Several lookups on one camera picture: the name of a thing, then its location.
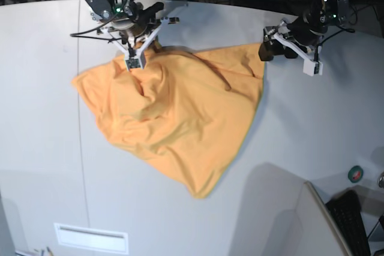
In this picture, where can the black keyboard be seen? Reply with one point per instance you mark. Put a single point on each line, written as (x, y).
(346, 212)

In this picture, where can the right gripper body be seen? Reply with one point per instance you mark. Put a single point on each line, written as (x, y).
(137, 23)

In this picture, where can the white label on table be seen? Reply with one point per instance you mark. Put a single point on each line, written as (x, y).
(92, 239)

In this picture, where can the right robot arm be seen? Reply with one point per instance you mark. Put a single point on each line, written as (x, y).
(104, 12)

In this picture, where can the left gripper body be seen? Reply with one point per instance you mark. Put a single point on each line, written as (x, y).
(306, 32)

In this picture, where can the green tape roll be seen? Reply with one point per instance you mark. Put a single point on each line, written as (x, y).
(355, 174)

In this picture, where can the yellow t-shirt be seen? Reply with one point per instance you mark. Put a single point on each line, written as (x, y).
(185, 114)

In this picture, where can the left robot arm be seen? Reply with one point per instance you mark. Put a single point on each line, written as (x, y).
(329, 13)

